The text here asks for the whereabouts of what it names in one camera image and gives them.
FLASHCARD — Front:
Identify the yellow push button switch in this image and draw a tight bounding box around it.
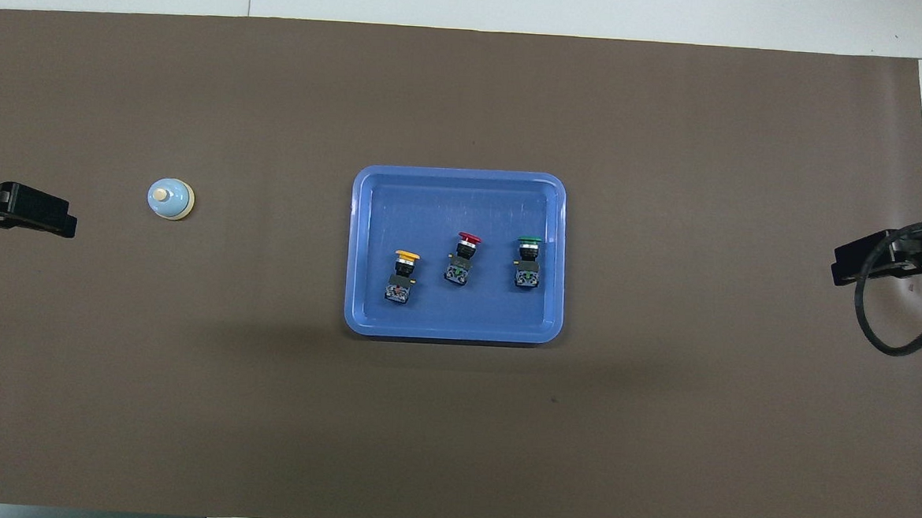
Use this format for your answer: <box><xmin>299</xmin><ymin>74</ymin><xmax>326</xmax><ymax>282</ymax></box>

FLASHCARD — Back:
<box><xmin>385</xmin><ymin>248</ymin><xmax>422</xmax><ymax>307</ymax></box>

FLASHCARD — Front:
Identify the green push button switch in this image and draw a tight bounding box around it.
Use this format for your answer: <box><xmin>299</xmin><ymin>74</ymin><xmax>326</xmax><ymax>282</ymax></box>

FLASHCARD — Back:
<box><xmin>513</xmin><ymin>235</ymin><xmax>544</xmax><ymax>290</ymax></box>

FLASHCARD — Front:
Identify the light blue desk bell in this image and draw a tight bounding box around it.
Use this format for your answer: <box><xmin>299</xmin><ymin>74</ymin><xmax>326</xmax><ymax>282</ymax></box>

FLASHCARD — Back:
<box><xmin>146</xmin><ymin>177</ymin><xmax>198</xmax><ymax>224</ymax></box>

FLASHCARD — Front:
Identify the red push button switch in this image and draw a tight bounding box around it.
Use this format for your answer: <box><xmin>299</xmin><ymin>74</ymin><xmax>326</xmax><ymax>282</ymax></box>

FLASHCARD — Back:
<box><xmin>442</xmin><ymin>230</ymin><xmax>484</xmax><ymax>289</ymax></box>

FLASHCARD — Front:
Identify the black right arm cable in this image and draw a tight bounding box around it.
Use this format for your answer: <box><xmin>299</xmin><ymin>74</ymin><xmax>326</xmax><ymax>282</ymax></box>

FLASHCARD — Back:
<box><xmin>850</xmin><ymin>214</ymin><xmax>922</xmax><ymax>359</ymax></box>

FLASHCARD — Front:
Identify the brown table mat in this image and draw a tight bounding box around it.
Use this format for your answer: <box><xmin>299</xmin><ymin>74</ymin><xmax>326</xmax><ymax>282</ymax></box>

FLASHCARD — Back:
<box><xmin>0</xmin><ymin>3</ymin><xmax>922</xmax><ymax>518</ymax></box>

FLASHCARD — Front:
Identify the blue plastic tray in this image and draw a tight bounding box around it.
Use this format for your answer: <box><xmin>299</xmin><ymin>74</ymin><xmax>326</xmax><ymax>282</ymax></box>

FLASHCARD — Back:
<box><xmin>343</xmin><ymin>162</ymin><xmax>572</xmax><ymax>348</ymax></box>

